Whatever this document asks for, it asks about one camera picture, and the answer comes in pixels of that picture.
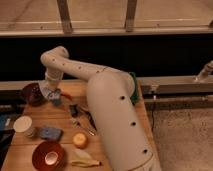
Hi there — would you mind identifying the grey-blue towel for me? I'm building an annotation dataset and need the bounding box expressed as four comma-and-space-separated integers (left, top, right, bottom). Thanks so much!
48, 89, 61, 106

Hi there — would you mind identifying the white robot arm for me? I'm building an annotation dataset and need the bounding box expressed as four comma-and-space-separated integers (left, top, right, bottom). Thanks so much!
41, 46, 162, 171

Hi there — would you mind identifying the dark purple plastic cup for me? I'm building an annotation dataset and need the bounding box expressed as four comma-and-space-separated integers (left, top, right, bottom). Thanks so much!
20, 83, 45, 106

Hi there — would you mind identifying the small white cup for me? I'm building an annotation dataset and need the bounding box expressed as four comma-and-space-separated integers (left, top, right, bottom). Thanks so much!
45, 151, 58, 165

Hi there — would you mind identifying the orange carrot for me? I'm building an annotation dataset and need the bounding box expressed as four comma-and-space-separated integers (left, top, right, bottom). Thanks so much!
61, 92, 73, 101

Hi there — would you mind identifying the black small clip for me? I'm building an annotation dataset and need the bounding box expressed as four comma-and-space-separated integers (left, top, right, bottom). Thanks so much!
69, 104, 79, 118

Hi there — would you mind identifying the white lidded container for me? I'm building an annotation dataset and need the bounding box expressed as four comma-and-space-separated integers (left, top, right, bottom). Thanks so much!
13, 116, 36, 138

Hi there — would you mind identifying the metal spoon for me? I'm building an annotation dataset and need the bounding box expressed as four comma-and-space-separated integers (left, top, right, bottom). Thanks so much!
71, 118, 96, 136

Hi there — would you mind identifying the blue sponge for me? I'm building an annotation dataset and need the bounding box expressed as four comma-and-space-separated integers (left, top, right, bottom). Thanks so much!
39, 126, 62, 141

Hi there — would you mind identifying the yellow round fruit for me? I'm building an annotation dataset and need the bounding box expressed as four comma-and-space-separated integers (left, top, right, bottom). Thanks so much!
73, 133, 88, 149

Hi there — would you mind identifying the red bowl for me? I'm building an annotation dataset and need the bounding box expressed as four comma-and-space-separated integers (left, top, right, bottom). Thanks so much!
32, 141, 64, 171

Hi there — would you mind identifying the green plastic tray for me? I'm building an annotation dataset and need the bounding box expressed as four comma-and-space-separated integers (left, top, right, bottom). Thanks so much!
130, 72, 140, 105

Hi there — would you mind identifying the black handled utensil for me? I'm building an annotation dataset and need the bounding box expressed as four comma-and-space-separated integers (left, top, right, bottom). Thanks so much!
80, 107, 97, 131

